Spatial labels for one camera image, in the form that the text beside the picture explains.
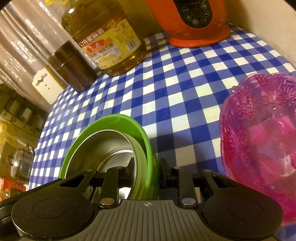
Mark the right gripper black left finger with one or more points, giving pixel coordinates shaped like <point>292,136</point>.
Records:
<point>115,179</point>

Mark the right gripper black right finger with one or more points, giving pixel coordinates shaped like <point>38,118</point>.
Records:
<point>176,183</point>

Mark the stainless steel bowl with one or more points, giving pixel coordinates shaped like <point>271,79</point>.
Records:
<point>100,151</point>

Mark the green plastic bowl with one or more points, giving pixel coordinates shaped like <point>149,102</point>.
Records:
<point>128,125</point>

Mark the large purple plastic plate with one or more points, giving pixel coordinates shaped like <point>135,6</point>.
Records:
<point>257,130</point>

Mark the white plastic bowl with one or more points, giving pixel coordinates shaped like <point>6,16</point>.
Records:
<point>140,164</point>

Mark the glass kettle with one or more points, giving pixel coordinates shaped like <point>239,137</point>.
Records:
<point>21,164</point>

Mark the blue white checkered tablecloth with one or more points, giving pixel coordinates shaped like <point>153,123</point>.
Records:
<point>176,95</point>

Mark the dark shelf rack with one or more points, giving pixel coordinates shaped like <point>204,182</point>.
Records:
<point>21,112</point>

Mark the brown cylindrical canister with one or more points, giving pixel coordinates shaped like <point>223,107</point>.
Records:
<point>72,67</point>

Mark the white wooden chair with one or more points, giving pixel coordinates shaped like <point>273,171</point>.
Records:
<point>48,84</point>

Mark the large cooking oil bottle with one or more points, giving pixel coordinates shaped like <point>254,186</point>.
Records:
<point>104,32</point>

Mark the red electric pressure cooker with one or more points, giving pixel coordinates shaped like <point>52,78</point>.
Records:
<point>191,23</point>

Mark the grey curtain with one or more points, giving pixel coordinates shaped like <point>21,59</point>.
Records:
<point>30,34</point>

